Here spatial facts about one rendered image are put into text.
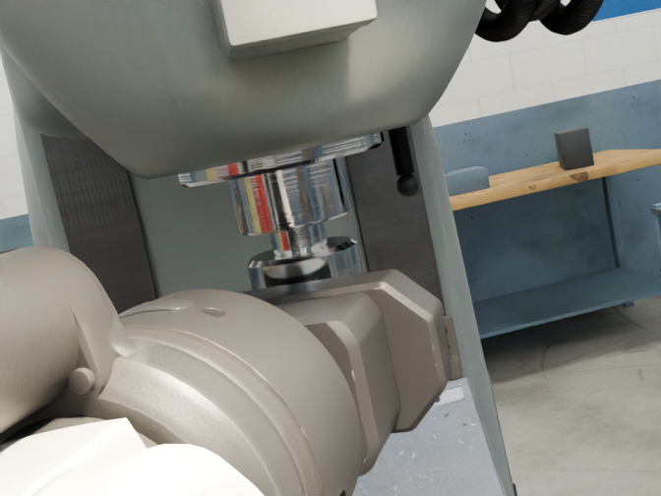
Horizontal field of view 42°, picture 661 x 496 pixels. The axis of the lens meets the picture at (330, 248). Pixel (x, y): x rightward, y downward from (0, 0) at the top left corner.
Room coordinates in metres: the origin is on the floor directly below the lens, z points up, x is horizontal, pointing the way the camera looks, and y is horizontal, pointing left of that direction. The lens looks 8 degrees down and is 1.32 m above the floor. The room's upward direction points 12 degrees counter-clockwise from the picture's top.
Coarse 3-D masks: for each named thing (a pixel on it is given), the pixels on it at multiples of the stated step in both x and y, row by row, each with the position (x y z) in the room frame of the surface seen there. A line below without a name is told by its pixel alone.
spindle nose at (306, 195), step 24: (288, 168) 0.33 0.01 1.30; (312, 168) 0.33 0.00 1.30; (336, 168) 0.34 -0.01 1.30; (240, 192) 0.34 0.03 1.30; (264, 192) 0.33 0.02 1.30; (288, 192) 0.33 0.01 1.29; (312, 192) 0.33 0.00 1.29; (336, 192) 0.34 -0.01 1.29; (240, 216) 0.34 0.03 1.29; (264, 216) 0.33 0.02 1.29; (288, 216) 0.33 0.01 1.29; (312, 216) 0.33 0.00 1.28; (336, 216) 0.34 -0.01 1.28
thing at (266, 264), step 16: (336, 240) 0.35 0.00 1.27; (352, 240) 0.35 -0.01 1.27; (256, 256) 0.36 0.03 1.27; (272, 256) 0.35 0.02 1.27; (288, 256) 0.34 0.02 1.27; (304, 256) 0.33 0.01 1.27; (320, 256) 0.33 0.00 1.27; (336, 256) 0.33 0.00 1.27; (352, 256) 0.34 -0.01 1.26; (256, 272) 0.34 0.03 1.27; (272, 272) 0.33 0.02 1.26; (288, 272) 0.33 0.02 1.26; (304, 272) 0.33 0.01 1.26; (320, 272) 0.33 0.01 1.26; (336, 272) 0.33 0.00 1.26
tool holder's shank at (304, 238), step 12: (300, 228) 0.34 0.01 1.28; (312, 228) 0.34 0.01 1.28; (324, 228) 0.35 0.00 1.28; (276, 240) 0.35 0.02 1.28; (288, 240) 0.34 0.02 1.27; (300, 240) 0.34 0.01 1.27; (312, 240) 0.34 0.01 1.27; (324, 240) 0.35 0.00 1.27; (276, 252) 0.35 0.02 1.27; (288, 252) 0.34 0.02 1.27
